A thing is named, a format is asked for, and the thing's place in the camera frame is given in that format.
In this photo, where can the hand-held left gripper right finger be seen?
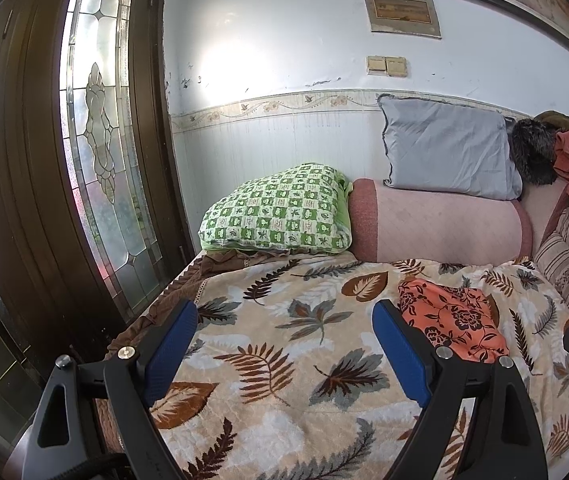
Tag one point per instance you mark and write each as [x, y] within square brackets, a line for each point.
[402, 355]

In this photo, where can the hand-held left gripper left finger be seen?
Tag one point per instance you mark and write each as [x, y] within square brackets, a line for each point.
[169, 355]

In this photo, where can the orange floral small garment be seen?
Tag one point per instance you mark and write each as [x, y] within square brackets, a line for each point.
[449, 320]

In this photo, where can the brown bed sheet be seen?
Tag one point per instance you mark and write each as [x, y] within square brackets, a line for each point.
[164, 300]

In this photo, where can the leaf print blanket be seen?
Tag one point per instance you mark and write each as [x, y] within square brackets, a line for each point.
[294, 360]

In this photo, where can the pink bolster cushion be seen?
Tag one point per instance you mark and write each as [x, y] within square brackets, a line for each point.
[439, 230]

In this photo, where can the green checked pillow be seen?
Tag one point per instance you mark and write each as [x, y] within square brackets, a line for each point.
[279, 212]

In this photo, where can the grey pillow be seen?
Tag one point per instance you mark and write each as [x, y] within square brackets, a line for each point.
[447, 152]

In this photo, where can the wooden door with stained glass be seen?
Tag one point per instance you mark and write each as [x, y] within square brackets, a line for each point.
[39, 185]

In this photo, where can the dark furry cushion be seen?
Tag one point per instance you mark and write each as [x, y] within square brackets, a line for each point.
[531, 152]

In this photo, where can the olive cloth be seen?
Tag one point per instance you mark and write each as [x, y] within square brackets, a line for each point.
[559, 120]

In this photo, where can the beige double light switch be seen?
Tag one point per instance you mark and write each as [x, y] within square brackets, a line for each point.
[387, 66]

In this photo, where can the wall plaque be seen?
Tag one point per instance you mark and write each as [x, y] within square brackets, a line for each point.
[402, 10]

